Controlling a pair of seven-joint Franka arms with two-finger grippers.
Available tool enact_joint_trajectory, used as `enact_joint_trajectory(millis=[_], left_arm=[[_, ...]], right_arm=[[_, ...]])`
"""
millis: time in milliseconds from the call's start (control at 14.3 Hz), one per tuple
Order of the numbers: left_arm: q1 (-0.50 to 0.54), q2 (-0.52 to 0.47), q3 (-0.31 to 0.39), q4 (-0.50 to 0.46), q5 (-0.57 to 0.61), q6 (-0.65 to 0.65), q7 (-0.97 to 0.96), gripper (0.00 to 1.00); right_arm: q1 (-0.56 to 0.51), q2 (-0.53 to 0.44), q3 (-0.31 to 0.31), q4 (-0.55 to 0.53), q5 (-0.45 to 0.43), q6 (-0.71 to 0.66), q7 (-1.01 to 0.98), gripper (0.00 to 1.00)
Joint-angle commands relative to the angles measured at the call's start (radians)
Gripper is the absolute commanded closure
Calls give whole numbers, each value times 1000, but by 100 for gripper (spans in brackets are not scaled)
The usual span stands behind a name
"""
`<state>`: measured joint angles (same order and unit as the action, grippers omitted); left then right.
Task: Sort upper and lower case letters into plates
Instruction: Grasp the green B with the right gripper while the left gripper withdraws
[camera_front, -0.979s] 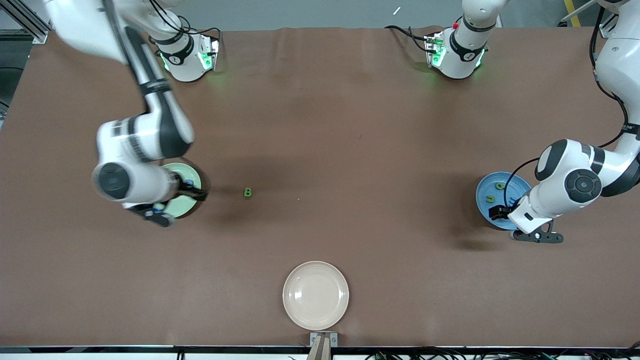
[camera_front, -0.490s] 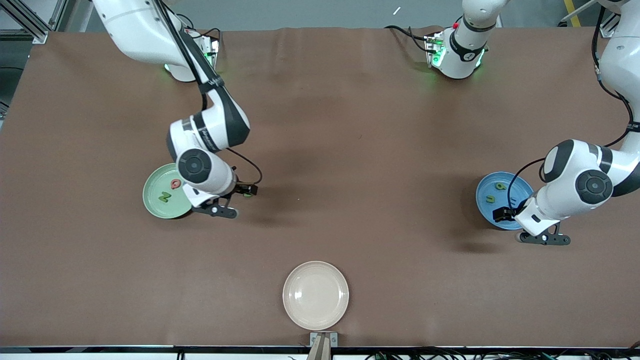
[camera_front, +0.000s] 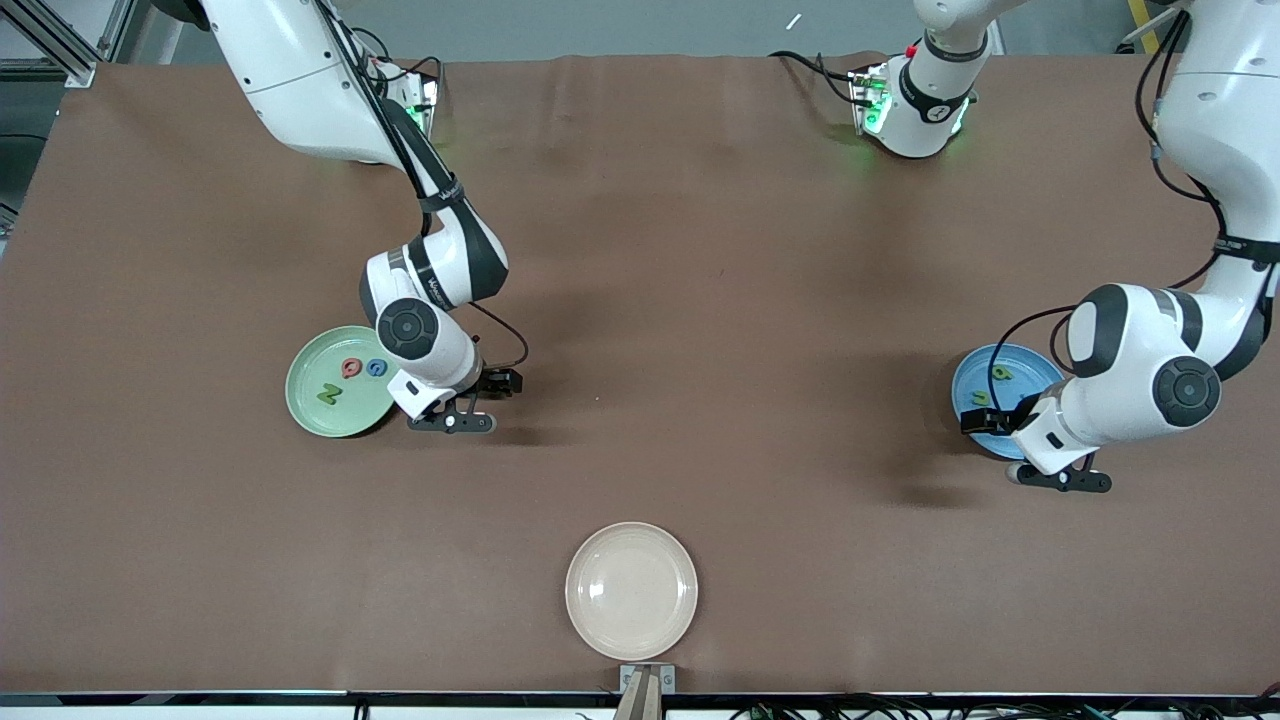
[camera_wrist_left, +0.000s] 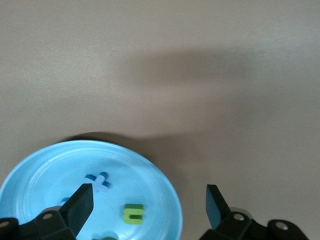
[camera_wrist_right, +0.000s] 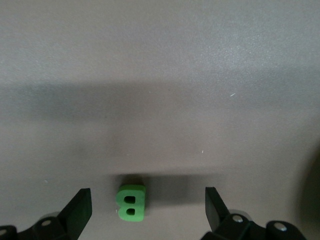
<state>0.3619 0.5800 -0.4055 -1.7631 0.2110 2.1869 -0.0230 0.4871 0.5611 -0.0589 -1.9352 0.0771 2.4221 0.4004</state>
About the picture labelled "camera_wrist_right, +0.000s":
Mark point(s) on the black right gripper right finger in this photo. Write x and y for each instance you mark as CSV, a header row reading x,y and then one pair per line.
x,y
220,222

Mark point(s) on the green foam letter B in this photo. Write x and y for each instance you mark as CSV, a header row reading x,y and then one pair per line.
x,y
140,205

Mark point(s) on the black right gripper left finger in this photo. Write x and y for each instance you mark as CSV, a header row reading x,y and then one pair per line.
x,y
72,217

